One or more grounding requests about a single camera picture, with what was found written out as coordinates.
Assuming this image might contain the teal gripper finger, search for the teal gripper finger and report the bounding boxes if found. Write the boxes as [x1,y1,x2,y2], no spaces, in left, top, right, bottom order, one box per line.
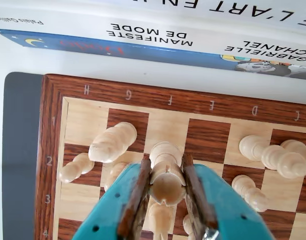
[71,159,152,240]
[181,154,269,240]

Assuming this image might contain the light wooden rook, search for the light wooden rook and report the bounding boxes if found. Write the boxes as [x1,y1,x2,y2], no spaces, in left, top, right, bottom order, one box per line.
[149,141,187,206]

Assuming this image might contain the light wooden king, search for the light wooden king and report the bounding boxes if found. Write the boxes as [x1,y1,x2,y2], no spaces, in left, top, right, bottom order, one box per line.
[88,121,138,164]

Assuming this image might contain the light wooden pawn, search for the light wooden pawn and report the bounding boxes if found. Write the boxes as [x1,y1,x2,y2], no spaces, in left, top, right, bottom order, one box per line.
[182,214,196,240]
[104,162,130,193]
[231,174,269,213]
[59,152,95,183]

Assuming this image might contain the light wooden queen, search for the light wooden queen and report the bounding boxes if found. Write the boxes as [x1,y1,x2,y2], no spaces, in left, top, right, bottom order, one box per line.
[239,134,306,180]

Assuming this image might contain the light wooden bishop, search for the light wooden bishop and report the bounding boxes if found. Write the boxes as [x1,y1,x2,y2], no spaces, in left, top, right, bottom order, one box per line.
[279,139,306,173]

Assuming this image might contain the dark grey mat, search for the dark grey mat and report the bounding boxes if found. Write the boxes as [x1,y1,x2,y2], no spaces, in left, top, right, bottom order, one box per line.
[2,71,45,240]

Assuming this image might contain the wooden chessboard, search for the wooden chessboard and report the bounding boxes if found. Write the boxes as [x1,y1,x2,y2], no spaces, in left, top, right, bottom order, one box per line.
[34,73,306,240]

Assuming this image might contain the blue illustrated book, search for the blue illustrated book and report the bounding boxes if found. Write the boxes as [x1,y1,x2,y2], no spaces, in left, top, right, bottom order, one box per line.
[0,28,306,81]

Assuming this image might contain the white Gabrielle Chanel book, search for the white Gabrielle Chanel book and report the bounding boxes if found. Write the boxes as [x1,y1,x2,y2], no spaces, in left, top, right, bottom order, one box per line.
[0,4,306,68]

